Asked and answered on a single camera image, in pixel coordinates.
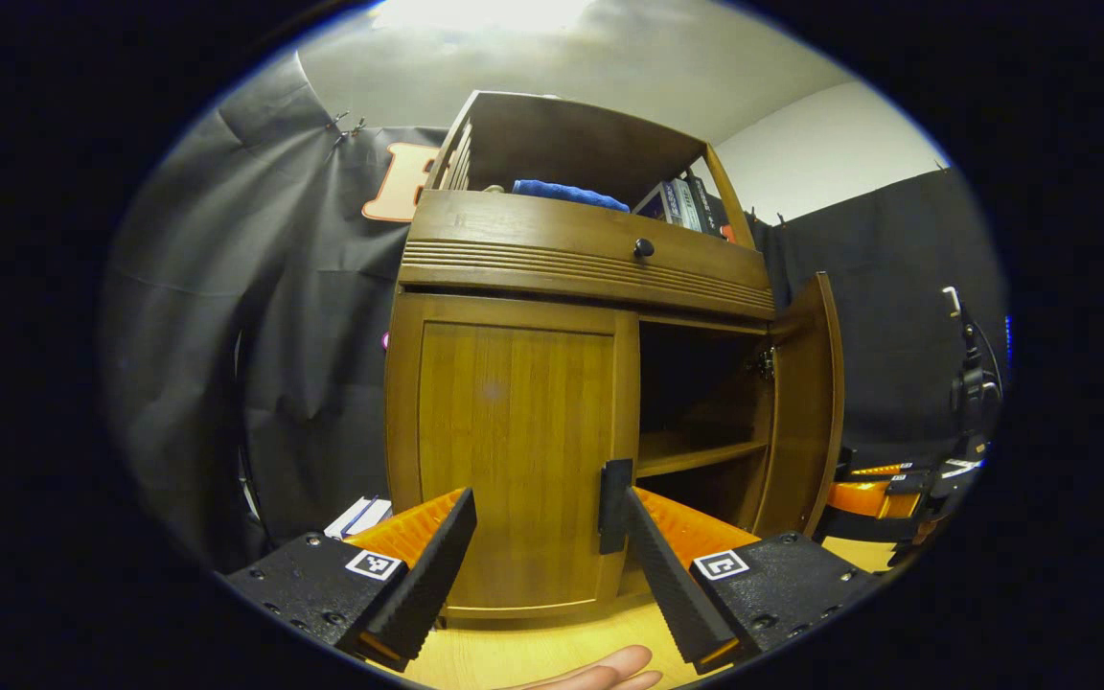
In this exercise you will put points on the person's bare foot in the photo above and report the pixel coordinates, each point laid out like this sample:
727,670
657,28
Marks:
609,671

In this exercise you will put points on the black backdrop cloth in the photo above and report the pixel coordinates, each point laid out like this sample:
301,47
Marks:
226,316

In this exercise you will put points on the wooden double-door shoe cabinet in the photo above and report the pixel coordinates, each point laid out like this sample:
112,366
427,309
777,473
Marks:
514,240

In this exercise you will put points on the wooden cabinet drawer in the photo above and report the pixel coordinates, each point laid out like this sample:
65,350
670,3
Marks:
533,240

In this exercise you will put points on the dark blue book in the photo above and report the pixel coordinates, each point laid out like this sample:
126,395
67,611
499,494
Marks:
655,203

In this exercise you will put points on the light grey book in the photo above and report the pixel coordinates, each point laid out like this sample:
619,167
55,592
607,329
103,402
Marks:
686,203

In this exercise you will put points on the metal door hinge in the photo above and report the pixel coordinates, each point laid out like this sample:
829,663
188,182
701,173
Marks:
765,364

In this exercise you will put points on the wooden shoe cabinet door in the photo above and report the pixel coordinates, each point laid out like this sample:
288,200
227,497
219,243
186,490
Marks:
806,412
514,450

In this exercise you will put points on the white blue box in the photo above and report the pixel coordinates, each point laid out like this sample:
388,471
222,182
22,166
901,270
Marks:
360,517

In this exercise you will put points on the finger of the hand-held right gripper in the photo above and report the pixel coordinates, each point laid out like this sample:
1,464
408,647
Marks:
897,468
859,498

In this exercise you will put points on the ceiling light panel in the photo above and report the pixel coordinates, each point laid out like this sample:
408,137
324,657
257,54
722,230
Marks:
485,14

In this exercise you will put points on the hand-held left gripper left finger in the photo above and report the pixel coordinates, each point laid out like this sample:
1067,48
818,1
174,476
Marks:
423,575

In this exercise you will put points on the blue folded towel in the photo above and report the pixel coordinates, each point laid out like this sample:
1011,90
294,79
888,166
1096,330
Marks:
566,195

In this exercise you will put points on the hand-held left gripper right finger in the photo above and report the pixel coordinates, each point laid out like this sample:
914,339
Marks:
672,585

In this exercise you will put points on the black round drawer knob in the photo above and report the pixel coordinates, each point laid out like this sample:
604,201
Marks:
644,248

